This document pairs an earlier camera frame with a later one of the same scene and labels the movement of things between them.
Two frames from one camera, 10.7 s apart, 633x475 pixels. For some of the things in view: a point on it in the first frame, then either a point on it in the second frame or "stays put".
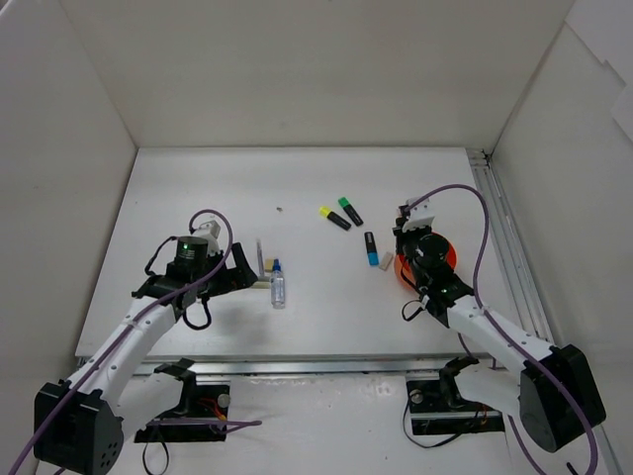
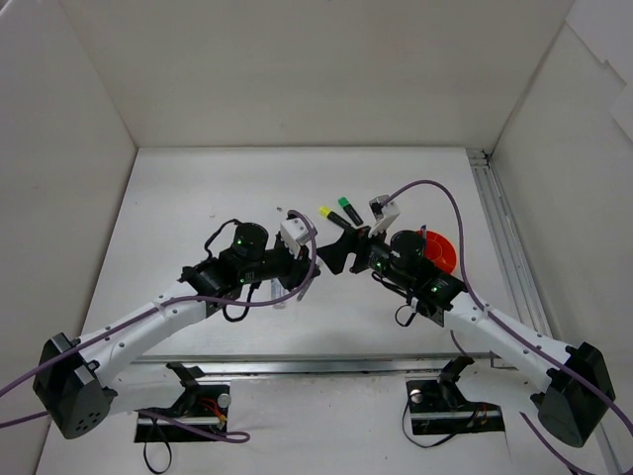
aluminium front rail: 309,364 stays put
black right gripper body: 402,234 to 360,248
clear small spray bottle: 277,286 stays put
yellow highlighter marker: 325,212 stays put
